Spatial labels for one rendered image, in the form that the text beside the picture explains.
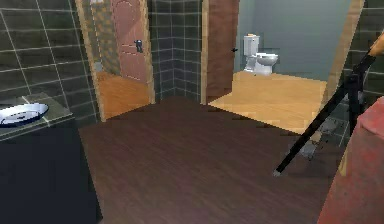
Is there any dark brown plain door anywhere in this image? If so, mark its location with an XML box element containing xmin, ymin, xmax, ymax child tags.
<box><xmin>205</xmin><ymin>0</ymin><xmax>240</xmax><ymax>104</ymax></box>

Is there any white toilet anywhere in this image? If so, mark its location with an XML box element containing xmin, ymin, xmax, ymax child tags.
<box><xmin>242</xmin><ymin>33</ymin><xmax>279</xmax><ymax>77</ymax></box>

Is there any reddish brown panelled door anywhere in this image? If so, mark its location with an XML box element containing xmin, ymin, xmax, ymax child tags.
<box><xmin>110</xmin><ymin>0</ymin><xmax>150</xmax><ymax>84</ymax></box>

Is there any black tripod stand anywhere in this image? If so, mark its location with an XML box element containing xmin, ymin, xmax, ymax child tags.
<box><xmin>272</xmin><ymin>31</ymin><xmax>384</xmax><ymax>177</ymax></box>

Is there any dark vanity cupboard with tiled top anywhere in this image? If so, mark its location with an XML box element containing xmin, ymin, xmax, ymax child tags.
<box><xmin>0</xmin><ymin>92</ymin><xmax>103</xmax><ymax>224</ymax></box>

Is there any white sink basin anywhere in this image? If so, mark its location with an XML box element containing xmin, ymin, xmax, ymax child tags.
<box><xmin>0</xmin><ymin>102</ymin><xmax>50</xmax><ymax>128</ymax></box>

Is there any red rounded armchair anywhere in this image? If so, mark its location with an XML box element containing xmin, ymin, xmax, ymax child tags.
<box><xmin>316</xmin><ymin>96</ymin><xmax>384</xmax><ymax>224</ymax></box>

